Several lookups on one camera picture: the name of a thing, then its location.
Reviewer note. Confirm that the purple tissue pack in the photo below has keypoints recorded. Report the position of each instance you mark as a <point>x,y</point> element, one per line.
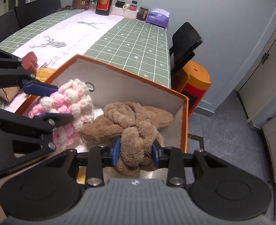
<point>158,17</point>

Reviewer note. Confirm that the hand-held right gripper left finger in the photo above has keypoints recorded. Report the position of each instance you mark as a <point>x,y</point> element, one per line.
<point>116,154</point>

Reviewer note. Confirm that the wooden radio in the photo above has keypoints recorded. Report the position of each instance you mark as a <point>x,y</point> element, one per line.
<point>5,93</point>

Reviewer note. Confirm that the green checked tablecloth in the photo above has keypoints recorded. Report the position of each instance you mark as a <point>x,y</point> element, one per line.
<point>133,46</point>

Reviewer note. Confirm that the dark low jar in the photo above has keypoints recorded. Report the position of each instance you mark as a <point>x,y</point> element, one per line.
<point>120,4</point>

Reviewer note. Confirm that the white box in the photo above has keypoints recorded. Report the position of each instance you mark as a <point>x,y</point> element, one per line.
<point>119,11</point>

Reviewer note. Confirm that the white table runner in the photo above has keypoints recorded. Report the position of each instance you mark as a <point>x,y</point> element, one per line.
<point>70,35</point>

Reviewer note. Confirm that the red cloth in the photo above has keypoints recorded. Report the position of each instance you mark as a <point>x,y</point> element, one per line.
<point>30,61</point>

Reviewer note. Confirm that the small ink bottle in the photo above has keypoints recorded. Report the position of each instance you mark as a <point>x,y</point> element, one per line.
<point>133,5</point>

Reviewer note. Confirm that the pink and white crochet piece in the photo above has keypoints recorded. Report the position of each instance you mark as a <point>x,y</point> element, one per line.
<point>74,103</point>

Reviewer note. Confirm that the black chair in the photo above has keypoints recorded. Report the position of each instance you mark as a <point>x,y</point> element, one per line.
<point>2,28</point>
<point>38,9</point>
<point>184,42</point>

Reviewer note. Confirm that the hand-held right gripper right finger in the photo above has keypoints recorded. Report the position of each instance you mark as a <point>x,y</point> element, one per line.
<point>154,155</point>

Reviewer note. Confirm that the beige wardrobe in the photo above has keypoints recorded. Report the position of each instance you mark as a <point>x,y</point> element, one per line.
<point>264,75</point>

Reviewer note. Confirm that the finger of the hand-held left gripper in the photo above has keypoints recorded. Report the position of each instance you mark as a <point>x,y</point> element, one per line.
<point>58,118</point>
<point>39,88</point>

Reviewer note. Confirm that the orange cardboard box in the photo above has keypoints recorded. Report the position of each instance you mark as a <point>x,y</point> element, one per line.
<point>128,86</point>

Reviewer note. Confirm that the brown plush toy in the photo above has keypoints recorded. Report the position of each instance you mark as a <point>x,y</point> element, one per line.
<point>133,124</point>

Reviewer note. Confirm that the red plastic stool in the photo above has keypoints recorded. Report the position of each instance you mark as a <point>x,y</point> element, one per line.
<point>194,100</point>

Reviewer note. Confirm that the orange plastic stool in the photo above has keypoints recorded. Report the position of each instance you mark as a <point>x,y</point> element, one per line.
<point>196,77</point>

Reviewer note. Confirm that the dark glass jar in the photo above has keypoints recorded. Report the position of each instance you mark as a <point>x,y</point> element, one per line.
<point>142,14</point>

